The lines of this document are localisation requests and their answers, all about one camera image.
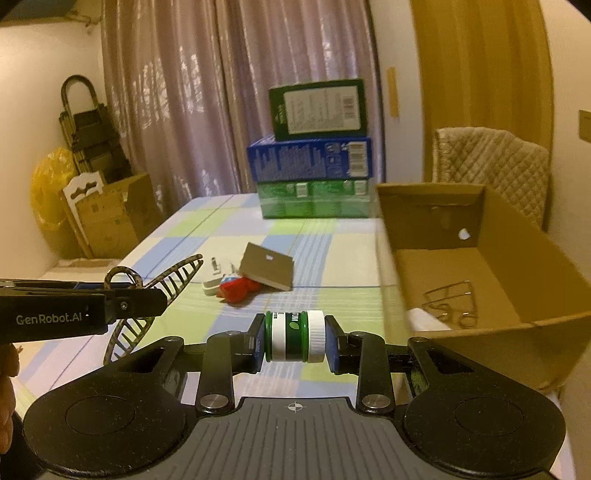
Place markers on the white carved board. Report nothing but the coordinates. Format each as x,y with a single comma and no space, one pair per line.
81,189

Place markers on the white plug adapter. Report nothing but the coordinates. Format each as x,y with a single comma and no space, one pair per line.
214,285

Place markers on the red toy figure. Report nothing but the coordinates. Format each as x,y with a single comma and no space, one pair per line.
238,290

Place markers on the brown cardboard box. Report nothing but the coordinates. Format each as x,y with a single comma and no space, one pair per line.
508,350

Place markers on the green wrapped box pack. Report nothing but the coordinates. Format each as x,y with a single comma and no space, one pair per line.
314,201

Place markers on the beige wall socket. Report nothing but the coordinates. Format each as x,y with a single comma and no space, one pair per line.
585,124

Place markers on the blue carton box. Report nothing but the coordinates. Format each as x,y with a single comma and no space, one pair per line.
304,159

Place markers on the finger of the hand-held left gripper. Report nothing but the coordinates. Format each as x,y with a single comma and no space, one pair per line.
46,284
138,304

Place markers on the bronze hair clip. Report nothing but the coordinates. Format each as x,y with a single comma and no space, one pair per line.
184,270

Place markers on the yellow plastic bag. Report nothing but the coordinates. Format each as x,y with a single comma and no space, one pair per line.
48,184

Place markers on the wooden door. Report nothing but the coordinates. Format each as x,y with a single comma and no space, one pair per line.
485,60

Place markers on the flattened cardboard boxes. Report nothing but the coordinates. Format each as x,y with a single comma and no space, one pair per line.
124,217

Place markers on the mauve patterned curtain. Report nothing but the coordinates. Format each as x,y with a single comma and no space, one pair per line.
207,92

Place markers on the grey card box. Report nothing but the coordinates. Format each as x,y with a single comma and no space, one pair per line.
270,267

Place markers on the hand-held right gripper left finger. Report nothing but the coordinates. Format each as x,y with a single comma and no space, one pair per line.
258,344

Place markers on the folded dark step ladder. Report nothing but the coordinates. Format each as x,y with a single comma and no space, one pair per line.
92,134

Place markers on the dark green carton box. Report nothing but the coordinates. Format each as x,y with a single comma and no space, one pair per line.
318,108

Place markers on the person's left hand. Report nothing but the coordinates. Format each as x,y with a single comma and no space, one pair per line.
7,360

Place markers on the green white small bottle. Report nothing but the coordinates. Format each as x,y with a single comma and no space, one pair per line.
291,337

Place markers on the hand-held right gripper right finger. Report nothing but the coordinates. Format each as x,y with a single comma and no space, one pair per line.
331,346

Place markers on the quilted beige chair cover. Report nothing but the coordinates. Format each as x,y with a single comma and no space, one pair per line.
494,170

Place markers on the wooden wall strip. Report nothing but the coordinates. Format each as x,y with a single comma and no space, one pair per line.
391,92

